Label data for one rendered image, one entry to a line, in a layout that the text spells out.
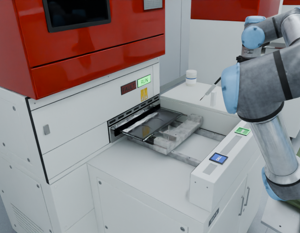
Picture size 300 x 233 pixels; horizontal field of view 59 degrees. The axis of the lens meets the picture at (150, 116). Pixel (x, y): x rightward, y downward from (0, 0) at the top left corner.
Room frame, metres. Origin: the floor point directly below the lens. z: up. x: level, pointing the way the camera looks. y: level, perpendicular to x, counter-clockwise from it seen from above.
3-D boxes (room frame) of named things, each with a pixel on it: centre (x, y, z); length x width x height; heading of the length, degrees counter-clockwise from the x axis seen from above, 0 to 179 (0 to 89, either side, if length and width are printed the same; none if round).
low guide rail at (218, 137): (1.31, -0.24, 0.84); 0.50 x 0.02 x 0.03; 52
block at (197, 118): (1.34, -0.26, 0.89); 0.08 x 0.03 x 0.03; 52
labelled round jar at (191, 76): (1.70, -0.29, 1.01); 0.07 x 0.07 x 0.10
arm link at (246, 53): (1.06, -0.41, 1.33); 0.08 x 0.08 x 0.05
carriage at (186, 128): (1.21, -0.15, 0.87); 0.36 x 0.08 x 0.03; 142
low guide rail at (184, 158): (1.10, -0.07, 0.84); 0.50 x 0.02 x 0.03; 52
